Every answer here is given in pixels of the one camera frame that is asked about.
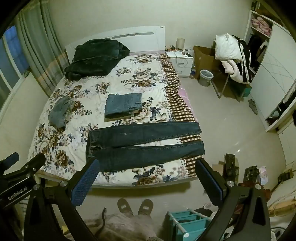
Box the dark blue jeans pants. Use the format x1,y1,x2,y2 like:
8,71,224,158
85,122,206,172

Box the person's slipper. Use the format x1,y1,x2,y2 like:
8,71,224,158
138,199,154,216
117,198,134,216

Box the teal storage rack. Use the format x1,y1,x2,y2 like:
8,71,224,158
167,209,219,241

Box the white clothes pile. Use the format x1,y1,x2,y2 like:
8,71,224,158
215,34,244,82

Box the metal frame chair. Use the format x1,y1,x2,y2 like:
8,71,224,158
211,70,246,103

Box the folded blue jeans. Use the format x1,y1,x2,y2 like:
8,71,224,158
104,93,143,119

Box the dark green coat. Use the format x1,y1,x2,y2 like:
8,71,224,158
64,38,130,81

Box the pink folded blanket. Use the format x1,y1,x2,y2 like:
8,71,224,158
251,17,272,36

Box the window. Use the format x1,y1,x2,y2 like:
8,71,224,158
0,25,31,99

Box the grey floor slipper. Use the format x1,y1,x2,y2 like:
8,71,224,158
248,99,258,115

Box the brown cardboard box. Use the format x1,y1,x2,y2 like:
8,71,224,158
192,45,221,80

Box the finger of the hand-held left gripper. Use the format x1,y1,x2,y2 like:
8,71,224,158
0,152,19,171
14,153,46,181

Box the white bed frame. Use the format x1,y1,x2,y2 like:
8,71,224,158
36,25,202,189

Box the black jacket with white stripes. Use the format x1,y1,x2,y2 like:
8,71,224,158
232,35,253,84

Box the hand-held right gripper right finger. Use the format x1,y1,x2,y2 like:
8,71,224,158
195,158,271,241

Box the person's right slipper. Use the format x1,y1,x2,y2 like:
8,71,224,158
138,199,154,216

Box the pink bed sheet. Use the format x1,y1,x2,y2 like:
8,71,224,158
178,84,197,121

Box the person's pink fuzzy pajamas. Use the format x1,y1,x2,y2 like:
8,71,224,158
82,211,163,241

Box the floral quilt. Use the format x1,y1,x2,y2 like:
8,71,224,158
28,53,202,186

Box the white wardrobe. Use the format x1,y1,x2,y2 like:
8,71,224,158
244,9,296,133

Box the brown checkered blanket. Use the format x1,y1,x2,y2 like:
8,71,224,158
159,54,204,178

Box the folded faded light jeans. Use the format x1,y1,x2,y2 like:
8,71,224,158
48,96,75,129

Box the black hanging garment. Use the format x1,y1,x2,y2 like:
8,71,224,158
247,35,267,70

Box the grey trash bin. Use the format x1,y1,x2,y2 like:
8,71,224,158
199,69,214,88

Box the striped curtain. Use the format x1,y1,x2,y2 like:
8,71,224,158
13,0,68,98

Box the black upright device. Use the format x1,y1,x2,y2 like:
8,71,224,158
225,153,239,181

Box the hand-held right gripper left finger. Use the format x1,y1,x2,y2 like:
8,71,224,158
23,158,101,241

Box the teal box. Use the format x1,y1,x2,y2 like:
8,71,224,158
240,84,252,98

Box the person's left slipper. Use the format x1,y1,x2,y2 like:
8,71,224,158
117,198,134,216

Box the white nightstand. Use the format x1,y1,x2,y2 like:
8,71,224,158
166,50,195,78

